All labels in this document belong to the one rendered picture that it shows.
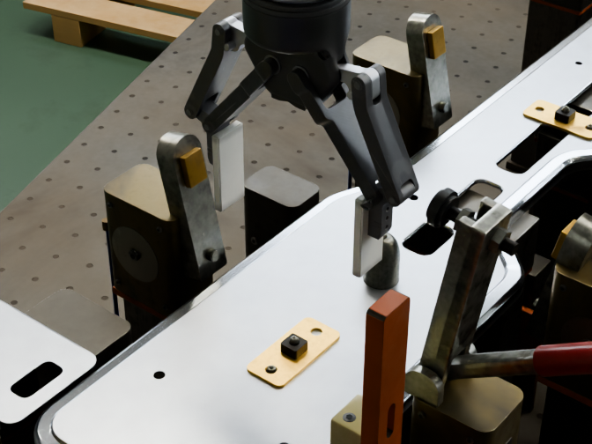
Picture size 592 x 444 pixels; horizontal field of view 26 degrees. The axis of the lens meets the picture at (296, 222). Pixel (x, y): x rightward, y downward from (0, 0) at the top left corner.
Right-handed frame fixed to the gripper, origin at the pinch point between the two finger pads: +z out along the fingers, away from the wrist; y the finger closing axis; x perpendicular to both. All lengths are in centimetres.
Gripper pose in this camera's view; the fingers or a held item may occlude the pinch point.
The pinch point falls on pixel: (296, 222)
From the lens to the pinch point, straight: 99.1
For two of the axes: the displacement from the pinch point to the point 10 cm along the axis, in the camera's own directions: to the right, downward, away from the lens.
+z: 0.0, 8.1, 5.9
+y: -7.9, -3.7, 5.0
